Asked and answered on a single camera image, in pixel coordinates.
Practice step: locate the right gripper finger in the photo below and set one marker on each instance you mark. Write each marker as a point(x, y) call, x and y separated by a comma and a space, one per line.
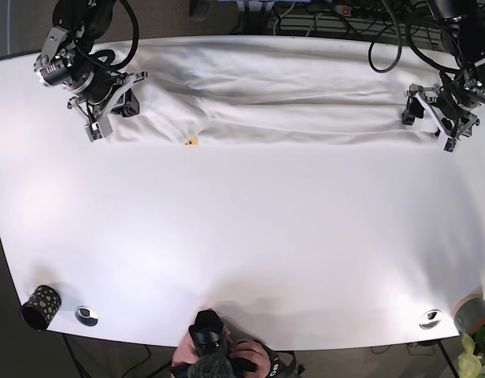
point(127, 105)

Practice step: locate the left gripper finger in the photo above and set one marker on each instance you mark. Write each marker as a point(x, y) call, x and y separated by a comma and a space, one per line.
point(412, 111)

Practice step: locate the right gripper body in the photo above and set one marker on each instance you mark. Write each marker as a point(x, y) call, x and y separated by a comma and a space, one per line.
point(99, 98)

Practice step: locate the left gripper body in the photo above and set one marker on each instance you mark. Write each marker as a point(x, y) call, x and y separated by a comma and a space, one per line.
point(449, 107)

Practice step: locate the white colourful-text T-shirt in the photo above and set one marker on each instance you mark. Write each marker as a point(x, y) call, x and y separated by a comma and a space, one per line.
point(262, 90)

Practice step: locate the black photo camera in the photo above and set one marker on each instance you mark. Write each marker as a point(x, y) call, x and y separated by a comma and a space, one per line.
point(210, 336)

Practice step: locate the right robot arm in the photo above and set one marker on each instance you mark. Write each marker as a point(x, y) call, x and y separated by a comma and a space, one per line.
point(67, 58)

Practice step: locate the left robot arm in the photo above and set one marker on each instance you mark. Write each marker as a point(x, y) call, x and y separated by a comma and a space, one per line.
point(462, 89)

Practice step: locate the photographer right hand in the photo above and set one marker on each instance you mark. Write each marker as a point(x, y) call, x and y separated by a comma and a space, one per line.
point(185, 353)

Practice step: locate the photographer left hand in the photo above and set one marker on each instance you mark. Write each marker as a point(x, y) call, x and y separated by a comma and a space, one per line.
point(254, 352)

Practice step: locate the grey plant pot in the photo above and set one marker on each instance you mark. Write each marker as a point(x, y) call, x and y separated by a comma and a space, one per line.
point(469, 314)

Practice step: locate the right silver table grommet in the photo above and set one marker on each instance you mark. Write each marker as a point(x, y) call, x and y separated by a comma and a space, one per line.
point(430, 319)

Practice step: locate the silver table grommet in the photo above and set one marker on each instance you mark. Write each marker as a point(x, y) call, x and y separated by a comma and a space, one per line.
point(86, 316)
point(430, 319)

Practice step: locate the left silver table grommet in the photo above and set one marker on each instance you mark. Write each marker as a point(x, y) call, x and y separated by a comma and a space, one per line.
point(86, 316)

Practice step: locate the black gold-spotted cup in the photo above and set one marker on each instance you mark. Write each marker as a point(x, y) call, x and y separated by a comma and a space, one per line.
point(41, 307)

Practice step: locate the green potted plant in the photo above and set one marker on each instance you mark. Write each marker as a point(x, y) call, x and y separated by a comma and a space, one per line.
point(471, 362)

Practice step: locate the fuzzy grey microphone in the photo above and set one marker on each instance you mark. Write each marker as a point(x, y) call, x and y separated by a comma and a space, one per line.
point(211, 366)

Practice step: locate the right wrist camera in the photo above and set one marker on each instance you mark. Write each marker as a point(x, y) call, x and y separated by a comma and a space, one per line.
point(98, 130)

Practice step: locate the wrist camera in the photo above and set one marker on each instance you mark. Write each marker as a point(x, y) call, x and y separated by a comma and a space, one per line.
point(450, 145)
point(98, 130)

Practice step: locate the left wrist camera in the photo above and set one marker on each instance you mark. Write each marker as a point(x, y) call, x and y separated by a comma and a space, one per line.
point(450, 145)

